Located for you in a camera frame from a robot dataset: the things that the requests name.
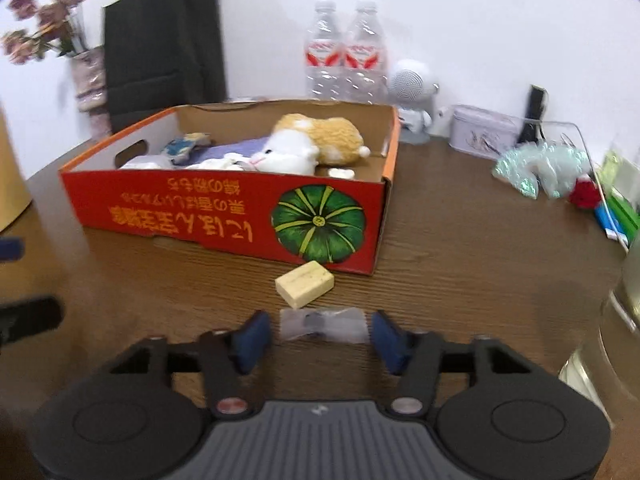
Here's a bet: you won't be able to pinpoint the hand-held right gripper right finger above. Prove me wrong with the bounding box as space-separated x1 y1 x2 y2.
369 310 532 419

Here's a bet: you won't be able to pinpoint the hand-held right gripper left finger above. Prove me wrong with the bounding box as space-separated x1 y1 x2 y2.
106 310 275 420

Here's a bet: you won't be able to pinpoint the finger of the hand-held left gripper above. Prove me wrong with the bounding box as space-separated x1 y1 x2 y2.
0 296 64 347
0 236 26 263

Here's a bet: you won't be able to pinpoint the clear plastic packet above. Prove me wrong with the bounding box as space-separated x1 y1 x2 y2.
278 307 371 345

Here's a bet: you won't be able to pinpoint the red cardboard box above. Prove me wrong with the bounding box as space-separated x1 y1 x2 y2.
59 99 401 277

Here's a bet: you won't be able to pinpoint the blue patterned packet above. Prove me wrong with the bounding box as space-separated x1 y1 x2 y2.
160 132 214 165

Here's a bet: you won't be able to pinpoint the yellow thermos jug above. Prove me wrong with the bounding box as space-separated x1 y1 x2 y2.
0 105 34 234

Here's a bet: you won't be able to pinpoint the beige soap bar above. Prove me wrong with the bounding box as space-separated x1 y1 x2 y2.
274 260 335 309

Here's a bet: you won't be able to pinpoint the pink mottled vase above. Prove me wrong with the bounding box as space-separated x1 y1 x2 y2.
70 47 111 139

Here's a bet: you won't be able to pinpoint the purple soft pack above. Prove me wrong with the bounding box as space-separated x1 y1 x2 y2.
189 136 275 169

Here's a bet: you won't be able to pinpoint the white and tan plush cat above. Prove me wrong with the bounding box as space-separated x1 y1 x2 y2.
249 113 372 177

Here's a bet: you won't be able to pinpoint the clear glass cup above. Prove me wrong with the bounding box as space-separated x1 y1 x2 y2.
557 260 640 413

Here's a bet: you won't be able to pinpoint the white tin box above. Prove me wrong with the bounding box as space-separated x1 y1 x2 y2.
447 104 524 161

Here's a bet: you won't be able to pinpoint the dried pink flowers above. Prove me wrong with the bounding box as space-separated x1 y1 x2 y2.
0 0 91 66

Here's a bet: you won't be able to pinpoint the iridescent plastic bag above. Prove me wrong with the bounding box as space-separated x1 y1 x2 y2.
492 141 592 199

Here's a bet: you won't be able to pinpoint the black paper bag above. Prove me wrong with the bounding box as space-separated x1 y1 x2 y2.
102 0 229 136

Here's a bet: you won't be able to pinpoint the red plush ball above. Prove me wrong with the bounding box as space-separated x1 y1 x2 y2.
569 174 602 210

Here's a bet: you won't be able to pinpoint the blue box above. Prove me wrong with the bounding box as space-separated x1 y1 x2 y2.
594 204 629 242

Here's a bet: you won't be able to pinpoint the white robot speaker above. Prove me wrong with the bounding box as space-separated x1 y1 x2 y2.
387 58 441 145

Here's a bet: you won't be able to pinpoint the black upright device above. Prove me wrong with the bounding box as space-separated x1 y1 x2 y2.
520 84 547 146

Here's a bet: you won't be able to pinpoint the green box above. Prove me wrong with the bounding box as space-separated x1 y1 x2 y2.
601 151 640 242

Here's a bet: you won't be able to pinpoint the clear water bottle red label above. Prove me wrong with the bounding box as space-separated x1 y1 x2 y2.
303 1 346 104
342 1 390 106

